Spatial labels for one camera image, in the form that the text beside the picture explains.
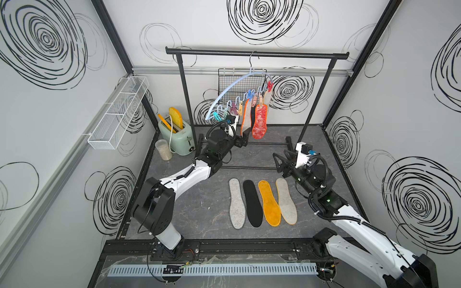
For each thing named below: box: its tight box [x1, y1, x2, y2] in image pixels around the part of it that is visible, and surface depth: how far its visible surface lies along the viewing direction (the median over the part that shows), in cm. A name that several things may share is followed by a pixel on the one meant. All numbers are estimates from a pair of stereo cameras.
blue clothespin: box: [246, 88, 255, 102], surface depth 73 cm
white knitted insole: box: [263, 90, 272, 107], surface depth 86 cm
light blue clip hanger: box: [212, 81, 275, 122], surface depth 72 cm
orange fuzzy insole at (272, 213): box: [258, 180, 281, 227], surface depth 86 cm
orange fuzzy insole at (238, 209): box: [228, 177, 247, 230], surface depth 87 cm
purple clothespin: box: [229, 102, 239, 116], surface depth 71 cm
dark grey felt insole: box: [250, 106, 256, 132], surface depth 85 cm
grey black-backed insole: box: [243, 180, 264, 228], surface depth 88 cm
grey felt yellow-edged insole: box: [275, 178, 298, 225], surface depth 88 cm
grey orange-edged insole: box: [240, 98, 252, 137], surface depth 81 cm
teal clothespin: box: [212, 111, 223, 122], surface depth 63 cm
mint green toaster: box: [157, 115, 196, 156], surface depth 98 cm
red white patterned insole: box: [252, 103, 268, 140], surface depth 88 cm
